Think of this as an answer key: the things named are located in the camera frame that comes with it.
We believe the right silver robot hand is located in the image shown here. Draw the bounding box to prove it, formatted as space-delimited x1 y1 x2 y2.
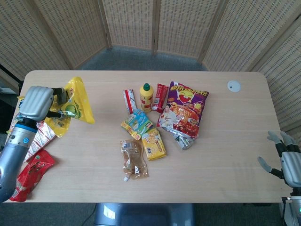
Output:
257 131 301 188

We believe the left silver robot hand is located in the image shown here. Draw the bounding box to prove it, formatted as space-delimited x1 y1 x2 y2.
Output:
18 86 70 123

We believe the yellow lime candy pouch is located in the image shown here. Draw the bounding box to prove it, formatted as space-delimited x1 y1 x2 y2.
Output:
44 76 95 138

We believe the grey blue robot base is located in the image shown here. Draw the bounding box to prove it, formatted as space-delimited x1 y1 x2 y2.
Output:
93 202 196 226

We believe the red snack bag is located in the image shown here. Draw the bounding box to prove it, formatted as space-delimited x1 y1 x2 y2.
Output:
9 148 55 202

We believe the white red snack stick packet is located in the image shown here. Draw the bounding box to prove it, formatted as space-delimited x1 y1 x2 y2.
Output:
123 89 137 114

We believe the silver foil packet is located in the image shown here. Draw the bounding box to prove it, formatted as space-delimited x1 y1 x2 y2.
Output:
162 126 189 142

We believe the blue lollipop candy bag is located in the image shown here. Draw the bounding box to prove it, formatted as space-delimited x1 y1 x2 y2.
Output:
16 95 26 111

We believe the red white packet strip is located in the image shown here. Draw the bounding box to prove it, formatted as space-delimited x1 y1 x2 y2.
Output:
23 121 57 163

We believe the black stand bar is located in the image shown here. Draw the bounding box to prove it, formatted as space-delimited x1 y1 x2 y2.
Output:
0 63 24 85

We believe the white round table grommet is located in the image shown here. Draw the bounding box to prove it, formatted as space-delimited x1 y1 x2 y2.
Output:
227 80 242 93

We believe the blue green yellow carton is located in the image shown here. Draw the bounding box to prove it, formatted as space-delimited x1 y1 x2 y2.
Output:
120 109 154 139

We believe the green white cylindrical pack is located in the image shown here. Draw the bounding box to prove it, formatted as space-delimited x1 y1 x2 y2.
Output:
175 136 197 151

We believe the yellow squeeze bottle green cap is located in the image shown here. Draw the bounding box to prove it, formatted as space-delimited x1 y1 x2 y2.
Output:
139 83 158 113

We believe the clear brown spout pouch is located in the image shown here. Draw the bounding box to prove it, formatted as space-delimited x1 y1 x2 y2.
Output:
120 138 149 182

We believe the purple red chips bag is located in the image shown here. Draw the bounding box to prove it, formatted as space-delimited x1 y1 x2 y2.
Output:
157 81 209 139

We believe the small red sachet packet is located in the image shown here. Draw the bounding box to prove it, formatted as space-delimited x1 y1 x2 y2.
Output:
151 83 169 114

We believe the yellow cracker pack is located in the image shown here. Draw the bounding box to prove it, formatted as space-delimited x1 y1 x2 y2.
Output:
141 128 167 161

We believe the woven folding screen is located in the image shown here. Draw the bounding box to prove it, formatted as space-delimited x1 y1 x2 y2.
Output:
0 0 301 132

